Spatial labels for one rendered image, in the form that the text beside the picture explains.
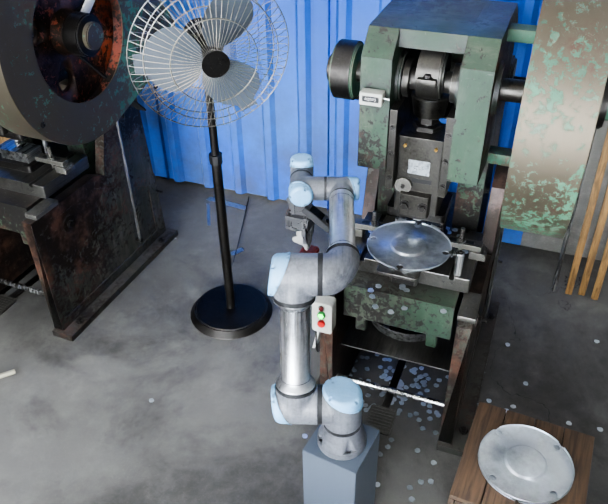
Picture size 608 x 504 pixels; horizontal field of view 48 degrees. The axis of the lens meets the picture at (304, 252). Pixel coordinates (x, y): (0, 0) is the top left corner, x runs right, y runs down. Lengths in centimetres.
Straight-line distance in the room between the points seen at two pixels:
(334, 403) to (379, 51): 103
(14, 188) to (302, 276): 173
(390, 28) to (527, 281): 184
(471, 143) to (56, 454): 191
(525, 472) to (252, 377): 123
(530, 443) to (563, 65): 121
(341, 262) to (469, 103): 63
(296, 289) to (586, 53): 91
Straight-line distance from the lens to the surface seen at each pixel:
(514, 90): 216
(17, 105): 254
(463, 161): 217
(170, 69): 245
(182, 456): 275
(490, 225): 268
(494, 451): 233
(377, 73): 211
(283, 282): 178
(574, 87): 178
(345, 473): 213
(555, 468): 234
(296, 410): 200
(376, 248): 235
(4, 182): 322
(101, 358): 319
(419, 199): 228
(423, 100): 219
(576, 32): 182
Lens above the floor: 216
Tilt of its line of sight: 36 degrees down
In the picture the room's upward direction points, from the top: 1 degrees counter-clockwise
